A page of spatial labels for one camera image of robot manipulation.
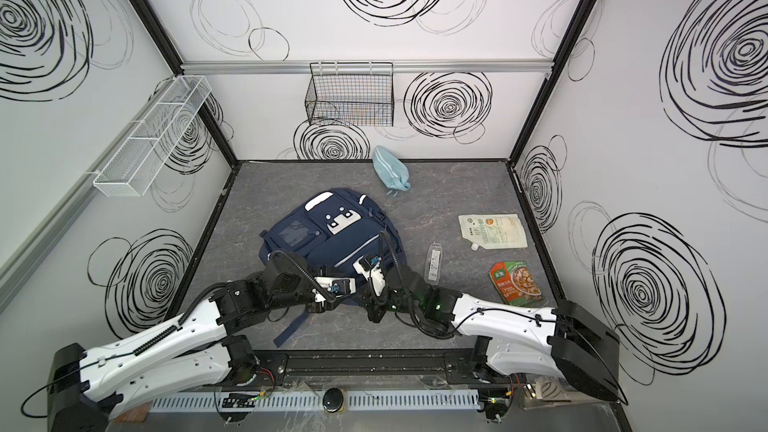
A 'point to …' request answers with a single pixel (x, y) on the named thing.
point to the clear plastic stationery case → (433, 264)
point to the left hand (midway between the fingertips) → (347, 279)
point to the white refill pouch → (493, 231)
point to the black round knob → (333, 399)
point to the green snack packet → (516, 283)
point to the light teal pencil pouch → (390, 169)
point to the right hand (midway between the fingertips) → (347, 301)
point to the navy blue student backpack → (334, 228)
